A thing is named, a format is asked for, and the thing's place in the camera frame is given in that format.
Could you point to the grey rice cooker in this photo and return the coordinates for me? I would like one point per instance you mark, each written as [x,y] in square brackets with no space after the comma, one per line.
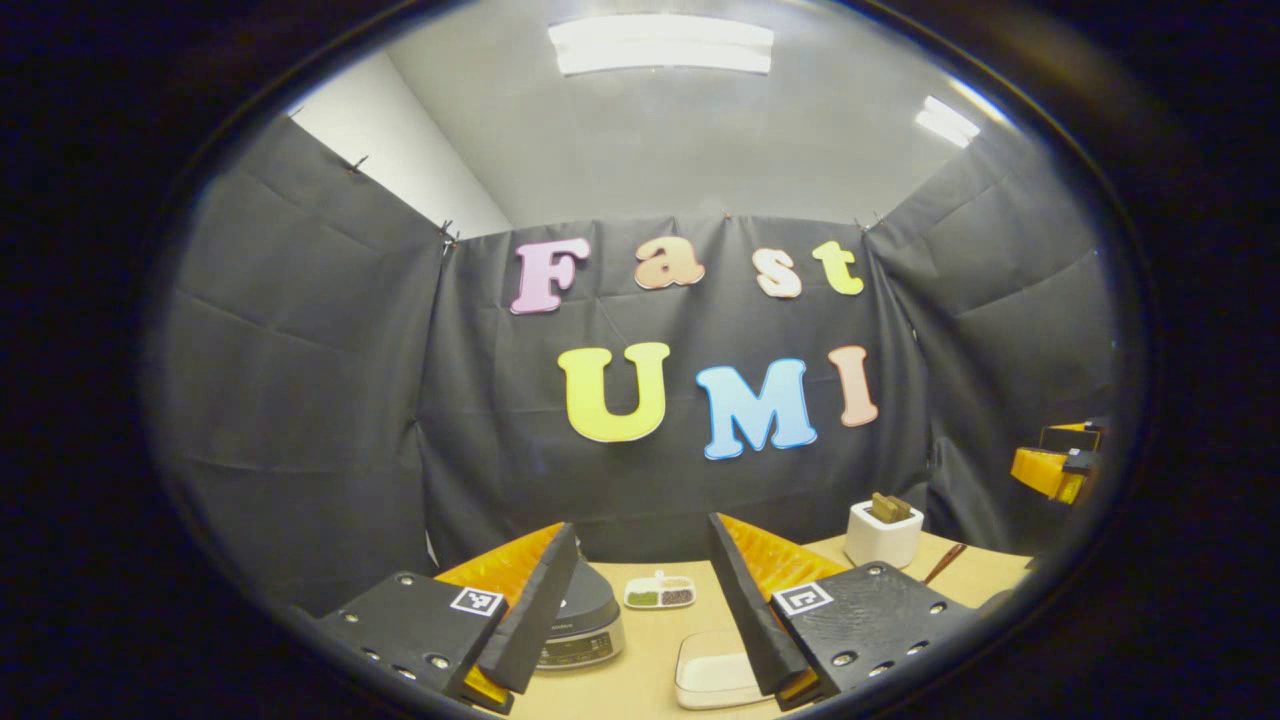
[590,610]

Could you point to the white utensil holder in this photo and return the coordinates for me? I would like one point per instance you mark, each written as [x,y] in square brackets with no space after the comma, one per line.
[880,548]

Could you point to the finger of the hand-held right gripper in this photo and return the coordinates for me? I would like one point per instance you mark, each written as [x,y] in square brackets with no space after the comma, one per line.
[1070,437]
[1040,472]

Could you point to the large ceiling light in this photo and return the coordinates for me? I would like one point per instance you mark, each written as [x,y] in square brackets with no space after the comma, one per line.
[660,45]

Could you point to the small ceiling light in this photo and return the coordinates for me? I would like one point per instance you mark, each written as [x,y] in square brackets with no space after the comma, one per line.
[948,122]

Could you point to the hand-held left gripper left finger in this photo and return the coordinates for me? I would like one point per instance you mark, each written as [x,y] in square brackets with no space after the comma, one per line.
[540,610]

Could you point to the white rectangular dish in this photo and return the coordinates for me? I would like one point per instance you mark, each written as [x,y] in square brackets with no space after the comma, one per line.
[690,640]

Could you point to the black backdrop cloth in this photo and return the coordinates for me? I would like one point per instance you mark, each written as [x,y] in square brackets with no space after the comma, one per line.
[300,400]

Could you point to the white divided bean dish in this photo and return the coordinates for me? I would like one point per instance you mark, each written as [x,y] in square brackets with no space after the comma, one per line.
[660,585]

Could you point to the brown wooden spoon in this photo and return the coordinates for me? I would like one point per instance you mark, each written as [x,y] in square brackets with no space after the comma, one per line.
[945,563]

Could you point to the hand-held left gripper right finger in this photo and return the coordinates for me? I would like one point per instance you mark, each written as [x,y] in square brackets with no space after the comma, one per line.
[745,610]

